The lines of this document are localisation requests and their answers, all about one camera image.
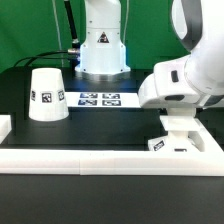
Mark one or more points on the white frame border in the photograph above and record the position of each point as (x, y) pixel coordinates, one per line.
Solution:
(208, 160)

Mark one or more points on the white marker sheet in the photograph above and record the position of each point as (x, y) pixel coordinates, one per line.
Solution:
(102, 100)

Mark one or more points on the white lamp base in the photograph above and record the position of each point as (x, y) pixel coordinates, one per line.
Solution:
(178, 123)

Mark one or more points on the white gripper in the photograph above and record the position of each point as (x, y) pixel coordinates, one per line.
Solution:
(167, 87)

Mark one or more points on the white lamp shade cone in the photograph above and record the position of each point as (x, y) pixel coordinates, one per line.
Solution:
(47, 95)

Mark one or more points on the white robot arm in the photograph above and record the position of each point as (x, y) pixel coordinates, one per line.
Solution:
(196, 79)

